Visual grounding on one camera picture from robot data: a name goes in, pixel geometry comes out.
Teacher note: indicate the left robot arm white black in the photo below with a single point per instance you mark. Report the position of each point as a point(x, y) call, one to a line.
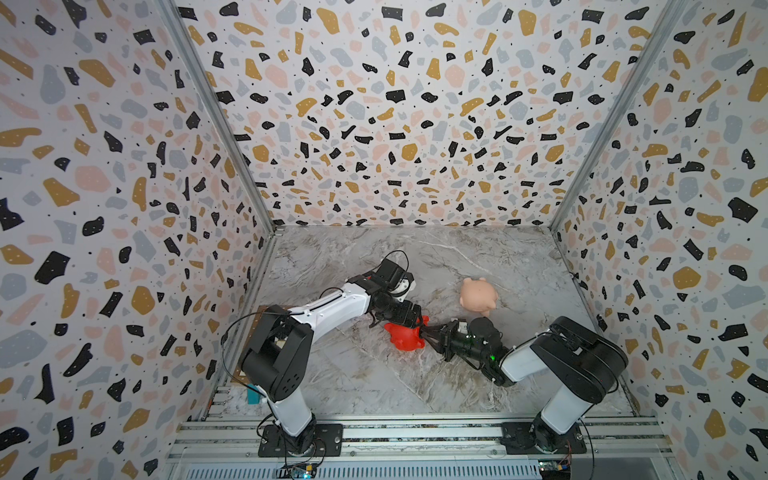
point(276, 356)

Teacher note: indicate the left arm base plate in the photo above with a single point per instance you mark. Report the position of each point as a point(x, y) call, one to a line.
point(318, 440)

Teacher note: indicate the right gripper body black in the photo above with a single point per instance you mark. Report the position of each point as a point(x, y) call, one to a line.
point(462, 346)

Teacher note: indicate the right circuit board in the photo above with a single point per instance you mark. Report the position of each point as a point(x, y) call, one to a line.
point(554, 470)

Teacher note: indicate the pink piggy bank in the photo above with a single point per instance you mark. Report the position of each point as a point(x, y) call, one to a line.
point(478, 296)

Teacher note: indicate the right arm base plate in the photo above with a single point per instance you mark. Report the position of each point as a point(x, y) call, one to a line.
point(536, 437)

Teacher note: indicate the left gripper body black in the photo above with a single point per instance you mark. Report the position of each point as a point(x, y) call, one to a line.
point(399, 312)

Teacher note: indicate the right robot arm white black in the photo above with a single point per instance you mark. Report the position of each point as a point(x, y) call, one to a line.
point(587, 365)

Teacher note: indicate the left circuit board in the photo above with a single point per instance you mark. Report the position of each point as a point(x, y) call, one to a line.
point(302, 471)

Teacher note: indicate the circuit board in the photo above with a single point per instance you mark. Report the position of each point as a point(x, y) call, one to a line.
point(302, 471)
point(554, 470)

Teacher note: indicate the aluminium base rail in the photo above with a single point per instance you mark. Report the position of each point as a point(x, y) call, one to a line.
point(439, 446)

